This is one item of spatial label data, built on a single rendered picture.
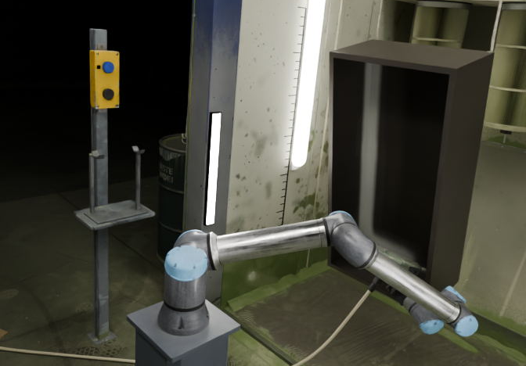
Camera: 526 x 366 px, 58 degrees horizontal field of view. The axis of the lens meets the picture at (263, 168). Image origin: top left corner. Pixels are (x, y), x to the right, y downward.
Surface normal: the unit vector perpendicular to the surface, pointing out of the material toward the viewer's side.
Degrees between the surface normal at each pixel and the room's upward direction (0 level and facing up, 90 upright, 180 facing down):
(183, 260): 5
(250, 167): 90
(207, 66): 90
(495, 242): 57
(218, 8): 90
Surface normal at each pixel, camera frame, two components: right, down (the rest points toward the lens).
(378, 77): -0.71, 0.33
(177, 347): 0.09, -0.95
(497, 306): -0.55, -0.40
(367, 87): 0.70, 0.27
